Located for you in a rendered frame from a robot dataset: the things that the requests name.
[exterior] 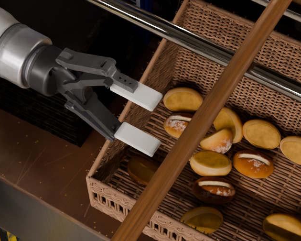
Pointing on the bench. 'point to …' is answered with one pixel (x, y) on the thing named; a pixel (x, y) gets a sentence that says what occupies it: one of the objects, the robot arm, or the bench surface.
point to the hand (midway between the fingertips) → (150, 124)
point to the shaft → (199, 124)
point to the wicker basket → (98, 194)
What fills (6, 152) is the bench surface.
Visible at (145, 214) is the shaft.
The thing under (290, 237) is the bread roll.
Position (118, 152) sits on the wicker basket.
